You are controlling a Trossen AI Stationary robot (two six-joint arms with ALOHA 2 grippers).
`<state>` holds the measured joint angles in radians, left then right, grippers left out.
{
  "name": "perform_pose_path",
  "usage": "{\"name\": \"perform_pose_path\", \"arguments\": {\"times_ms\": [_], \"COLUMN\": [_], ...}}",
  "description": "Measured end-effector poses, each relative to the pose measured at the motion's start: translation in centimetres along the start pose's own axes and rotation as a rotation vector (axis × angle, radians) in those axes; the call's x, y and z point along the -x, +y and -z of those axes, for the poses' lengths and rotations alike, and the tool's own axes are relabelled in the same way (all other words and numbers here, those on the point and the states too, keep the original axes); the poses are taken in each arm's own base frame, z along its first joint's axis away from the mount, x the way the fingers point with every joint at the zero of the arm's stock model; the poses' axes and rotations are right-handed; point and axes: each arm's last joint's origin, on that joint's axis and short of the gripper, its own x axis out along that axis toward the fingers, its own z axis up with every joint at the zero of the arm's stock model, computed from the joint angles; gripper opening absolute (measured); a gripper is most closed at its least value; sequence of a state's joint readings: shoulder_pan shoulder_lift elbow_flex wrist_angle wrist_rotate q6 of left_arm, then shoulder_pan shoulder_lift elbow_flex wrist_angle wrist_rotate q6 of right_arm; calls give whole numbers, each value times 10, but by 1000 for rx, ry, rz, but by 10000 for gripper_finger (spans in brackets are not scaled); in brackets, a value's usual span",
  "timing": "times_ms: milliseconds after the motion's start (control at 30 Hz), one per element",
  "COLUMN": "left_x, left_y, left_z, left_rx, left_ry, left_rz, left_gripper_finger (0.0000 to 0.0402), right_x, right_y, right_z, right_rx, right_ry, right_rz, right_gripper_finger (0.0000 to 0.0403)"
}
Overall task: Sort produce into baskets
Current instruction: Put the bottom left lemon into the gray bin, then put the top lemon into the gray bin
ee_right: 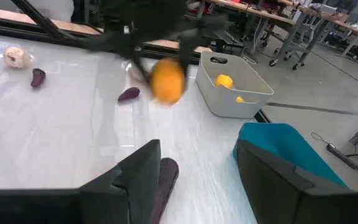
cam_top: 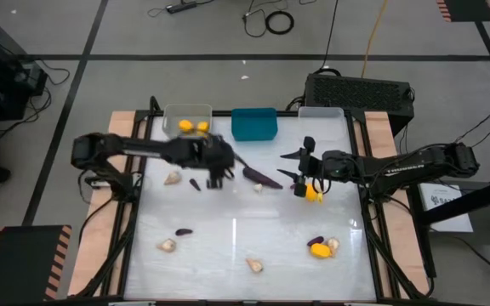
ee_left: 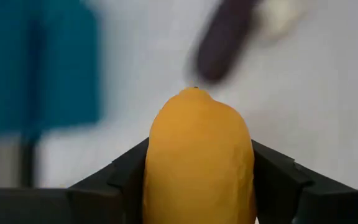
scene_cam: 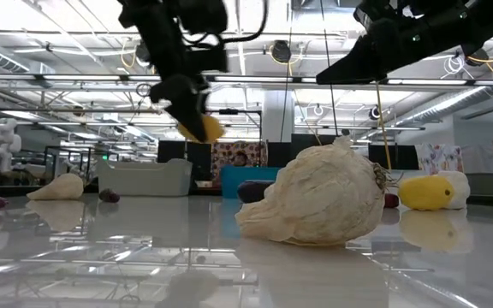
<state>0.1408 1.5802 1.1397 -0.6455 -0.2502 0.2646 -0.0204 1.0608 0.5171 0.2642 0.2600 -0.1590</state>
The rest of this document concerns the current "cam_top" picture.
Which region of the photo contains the black aluminium table frame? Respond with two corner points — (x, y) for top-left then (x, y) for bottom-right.
(74, 96), (437, 306)

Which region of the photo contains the large purple eggplant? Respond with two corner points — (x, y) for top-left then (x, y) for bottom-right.
(242, 166), (284, 190)

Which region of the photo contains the white garlic bulb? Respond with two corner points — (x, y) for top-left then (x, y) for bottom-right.
(326, 236), (341, 258)

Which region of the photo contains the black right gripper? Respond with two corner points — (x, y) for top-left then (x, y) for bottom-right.
(276, 135), (329, 198)

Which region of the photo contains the white paper sign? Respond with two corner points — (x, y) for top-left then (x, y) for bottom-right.
(419, 182), (476, 234)

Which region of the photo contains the teal plastic basket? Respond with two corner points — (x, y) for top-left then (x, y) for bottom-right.
(231, 107), (279, 143)

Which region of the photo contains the thin black cable with connector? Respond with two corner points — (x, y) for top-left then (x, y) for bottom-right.
(242, 0), (291, 38)

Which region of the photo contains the black metal beam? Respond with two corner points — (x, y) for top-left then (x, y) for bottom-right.
(414, 173), (490, 229)

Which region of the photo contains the clear plastic basket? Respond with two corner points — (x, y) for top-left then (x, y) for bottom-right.
(297, 105), (347, 144)

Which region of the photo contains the black computer case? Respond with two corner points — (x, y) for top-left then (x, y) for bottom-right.
(304, 73), (415, 138)

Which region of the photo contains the black mat with hazard stripes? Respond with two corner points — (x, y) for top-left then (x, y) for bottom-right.
(436, 0), (490, 24)
(0, 224), (73, 306)

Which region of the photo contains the black power strip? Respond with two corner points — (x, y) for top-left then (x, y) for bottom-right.
(166, 1), (198, 14)

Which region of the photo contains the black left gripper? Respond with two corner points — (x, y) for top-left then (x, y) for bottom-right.
(189, 134), (250, 191)

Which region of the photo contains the black hanging cable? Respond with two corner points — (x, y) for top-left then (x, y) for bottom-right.
(312, 0), (340, 77)

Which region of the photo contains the coiled black cable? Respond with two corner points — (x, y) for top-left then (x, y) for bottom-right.
(265, 9), (295, 37)

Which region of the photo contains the light wooden side board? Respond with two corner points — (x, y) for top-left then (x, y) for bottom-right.
(66, 110), (144, 298)
(362, 110), (431, 297)

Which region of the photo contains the white plastic basket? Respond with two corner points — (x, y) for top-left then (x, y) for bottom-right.
(162, 103), (214, 143)

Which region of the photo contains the yellow hanging cable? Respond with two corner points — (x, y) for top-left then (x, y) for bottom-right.
(361, 0), (389, 80)

